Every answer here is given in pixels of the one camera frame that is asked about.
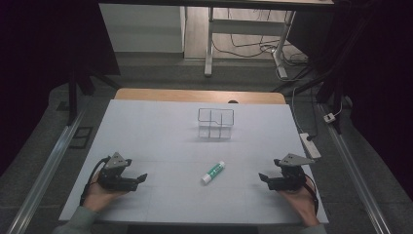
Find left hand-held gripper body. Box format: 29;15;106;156
96;151;140;192

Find green and white glue stick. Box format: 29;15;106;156
200;160;226;185

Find white power strip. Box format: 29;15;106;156
299;132;322;160

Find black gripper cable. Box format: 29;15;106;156
79;156;112;207
303;174;319;216

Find clear plastic divided organizer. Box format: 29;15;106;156
197;107;236;141

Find metal floor rail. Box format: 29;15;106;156
6;108;86;234
319;103;393;234

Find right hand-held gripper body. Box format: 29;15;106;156
273;152;316;192

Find white desk frame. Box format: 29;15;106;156
98;0;335;80

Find person's right hand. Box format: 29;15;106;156
278;177;321;227

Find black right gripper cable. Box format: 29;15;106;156
303;174;319;216

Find white cabinet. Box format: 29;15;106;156
98;3;187;54

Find white table mat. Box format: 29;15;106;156
58;98;329;226

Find white power strip cable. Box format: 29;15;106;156
290;85;308;135

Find person's left hand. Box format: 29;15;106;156
82;171;129;215

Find black metal stand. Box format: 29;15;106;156
66;48;123;127

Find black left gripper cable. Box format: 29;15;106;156
79;156;112;207

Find black floor cables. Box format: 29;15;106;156
210;8;310;66

